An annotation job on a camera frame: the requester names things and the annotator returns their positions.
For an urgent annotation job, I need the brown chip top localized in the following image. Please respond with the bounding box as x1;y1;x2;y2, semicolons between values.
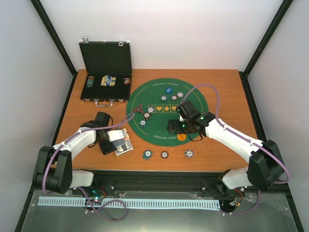
171;95;178;101

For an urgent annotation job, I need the teal chip top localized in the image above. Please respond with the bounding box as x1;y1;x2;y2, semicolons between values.
160;95;168;102

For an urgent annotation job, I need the purple chip top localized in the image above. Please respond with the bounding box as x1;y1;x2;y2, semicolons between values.
177;92;184;98

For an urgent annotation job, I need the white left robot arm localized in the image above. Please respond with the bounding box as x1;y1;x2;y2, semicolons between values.
32;112;116;195

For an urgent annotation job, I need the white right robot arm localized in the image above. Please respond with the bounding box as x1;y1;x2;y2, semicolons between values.
167;101;287;191

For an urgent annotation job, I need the orange big blind button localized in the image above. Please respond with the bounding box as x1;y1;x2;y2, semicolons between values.
177;134;187;141

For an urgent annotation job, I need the blue card box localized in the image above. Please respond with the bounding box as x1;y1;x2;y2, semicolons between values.
115;139;134;157

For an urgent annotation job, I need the brown chip stack on table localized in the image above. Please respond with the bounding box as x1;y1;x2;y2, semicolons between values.
161;151;169;159

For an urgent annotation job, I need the purple chip stack on table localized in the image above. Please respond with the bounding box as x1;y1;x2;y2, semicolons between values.
184;150;194;158

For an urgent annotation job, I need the green round poker mat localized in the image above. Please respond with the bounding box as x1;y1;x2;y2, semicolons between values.
126;78;194;146

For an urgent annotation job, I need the blue small blind button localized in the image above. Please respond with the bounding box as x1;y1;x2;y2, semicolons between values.
165;87;173;94

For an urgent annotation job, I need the teal chip stack on table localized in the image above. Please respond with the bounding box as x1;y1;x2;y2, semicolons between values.
142;150;152;160

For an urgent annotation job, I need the yellow card box in case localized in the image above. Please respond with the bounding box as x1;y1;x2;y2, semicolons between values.
100;75;116;87

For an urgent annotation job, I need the red chip in case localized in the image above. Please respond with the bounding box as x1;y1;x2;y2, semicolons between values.
124;78;131;85

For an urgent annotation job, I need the chip row in case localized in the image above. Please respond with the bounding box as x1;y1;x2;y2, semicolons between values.
86;76;95;88

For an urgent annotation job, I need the black poker chip case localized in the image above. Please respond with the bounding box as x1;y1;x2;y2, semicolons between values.
79;36;132;107

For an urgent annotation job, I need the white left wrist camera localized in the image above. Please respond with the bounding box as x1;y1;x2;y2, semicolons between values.
107;130;124;142

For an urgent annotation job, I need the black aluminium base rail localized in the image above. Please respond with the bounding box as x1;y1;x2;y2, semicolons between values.
72;169;290;201

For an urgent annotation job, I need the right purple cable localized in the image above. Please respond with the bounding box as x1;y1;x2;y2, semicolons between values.
182;83;292;216

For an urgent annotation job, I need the light blue cable duct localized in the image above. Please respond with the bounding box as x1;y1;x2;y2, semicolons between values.
37;196;220;211

